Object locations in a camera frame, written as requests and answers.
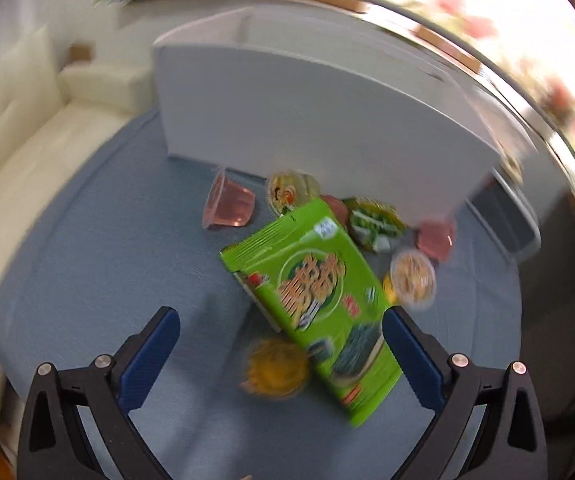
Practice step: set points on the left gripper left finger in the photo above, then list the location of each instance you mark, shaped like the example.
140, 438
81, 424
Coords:
54, 443

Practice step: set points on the white cardboard box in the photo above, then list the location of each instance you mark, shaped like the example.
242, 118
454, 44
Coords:
260, 91

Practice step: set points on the green seaweed snack bag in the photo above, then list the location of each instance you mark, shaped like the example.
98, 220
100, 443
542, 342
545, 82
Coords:
312, 281

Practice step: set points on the pink jelly cup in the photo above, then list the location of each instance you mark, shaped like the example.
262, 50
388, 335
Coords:
228, 203

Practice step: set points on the brown cardboard box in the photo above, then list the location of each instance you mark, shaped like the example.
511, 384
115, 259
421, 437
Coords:
80, 52

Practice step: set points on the white leather sofa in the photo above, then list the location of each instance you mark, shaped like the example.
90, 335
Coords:
51, 121

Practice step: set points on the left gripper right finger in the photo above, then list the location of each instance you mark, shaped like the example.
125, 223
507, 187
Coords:
510, 442

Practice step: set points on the blue tablecloth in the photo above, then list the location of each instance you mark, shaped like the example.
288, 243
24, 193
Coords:
124, 238

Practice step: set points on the green pea snack packet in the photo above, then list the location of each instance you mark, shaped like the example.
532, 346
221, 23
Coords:
373, 225

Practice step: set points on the dark red jelly cup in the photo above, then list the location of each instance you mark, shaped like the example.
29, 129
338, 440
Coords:
338, 207

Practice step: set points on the yellow lidded jelly cup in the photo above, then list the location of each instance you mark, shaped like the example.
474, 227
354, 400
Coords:
288, 190

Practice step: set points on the orange lidded jelly cup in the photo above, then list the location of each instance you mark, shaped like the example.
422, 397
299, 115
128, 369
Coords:
410, 281

